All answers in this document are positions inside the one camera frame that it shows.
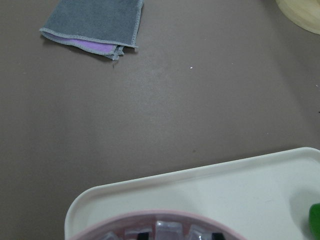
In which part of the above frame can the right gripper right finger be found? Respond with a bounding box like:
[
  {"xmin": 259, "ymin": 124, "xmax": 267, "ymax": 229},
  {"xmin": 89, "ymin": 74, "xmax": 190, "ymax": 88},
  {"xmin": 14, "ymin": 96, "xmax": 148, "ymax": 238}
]
[{"xmin": 211, "ymin": 232, "xmax": 223, "ymax": 240}]

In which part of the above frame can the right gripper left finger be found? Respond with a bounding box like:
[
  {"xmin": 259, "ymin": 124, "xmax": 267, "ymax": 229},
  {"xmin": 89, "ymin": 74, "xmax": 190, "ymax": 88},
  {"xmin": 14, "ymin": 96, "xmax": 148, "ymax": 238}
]
[{"xmin": 136, "ymin": 232, "xmax": 151, "ymax": 240}]

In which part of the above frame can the pink bowl of ice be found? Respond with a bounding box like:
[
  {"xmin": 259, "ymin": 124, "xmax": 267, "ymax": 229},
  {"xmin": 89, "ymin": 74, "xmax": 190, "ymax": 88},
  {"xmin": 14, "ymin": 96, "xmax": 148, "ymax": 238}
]
[{"xmin": 65, "ymin": 209, "xmax": 245, "ymax": 240}]

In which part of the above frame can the cream rectangular tray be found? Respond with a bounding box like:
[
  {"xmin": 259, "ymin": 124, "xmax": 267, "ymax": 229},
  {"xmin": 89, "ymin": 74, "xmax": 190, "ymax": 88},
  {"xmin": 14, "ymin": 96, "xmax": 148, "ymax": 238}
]
[{"xmin": 64, "ymin": 147, "xmax": 320, "ymax": 240}]

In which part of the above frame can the green lime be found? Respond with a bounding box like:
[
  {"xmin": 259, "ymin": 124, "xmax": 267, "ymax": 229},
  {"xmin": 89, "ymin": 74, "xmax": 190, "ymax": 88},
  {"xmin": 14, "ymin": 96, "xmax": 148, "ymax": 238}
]
[{"xmin": 308, "ymin": 203, "xmax": 320, "ymax": 240}]

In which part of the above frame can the grey purple folded cloth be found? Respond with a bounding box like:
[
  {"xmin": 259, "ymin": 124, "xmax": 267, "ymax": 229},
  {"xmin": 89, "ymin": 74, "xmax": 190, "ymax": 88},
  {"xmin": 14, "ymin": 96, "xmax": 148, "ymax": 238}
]
[{"xmin": 39, "ymin": 0, "xmax": 144, "ymax": 61}]

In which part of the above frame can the wooden cup rack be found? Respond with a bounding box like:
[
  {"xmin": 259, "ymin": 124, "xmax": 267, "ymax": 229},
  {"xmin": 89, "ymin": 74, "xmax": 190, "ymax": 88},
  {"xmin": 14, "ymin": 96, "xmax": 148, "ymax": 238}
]
[{"xmin": 275, "ymin": 0, "xmax": 320, "ymax": 35}]

